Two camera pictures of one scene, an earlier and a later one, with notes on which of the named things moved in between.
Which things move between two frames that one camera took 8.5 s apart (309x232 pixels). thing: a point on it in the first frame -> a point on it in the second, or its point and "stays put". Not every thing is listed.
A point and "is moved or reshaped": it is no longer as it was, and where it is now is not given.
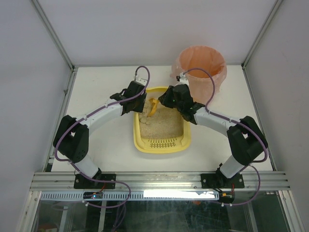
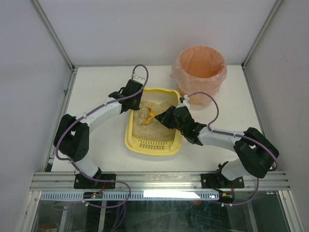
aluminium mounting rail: (161, 181) stays put
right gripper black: (167, 100) -> (169, 118)
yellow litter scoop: (154, 103) -> (150, 117)
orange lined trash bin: (201, 83) stays put
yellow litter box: (161, 145) is moved or reshaped
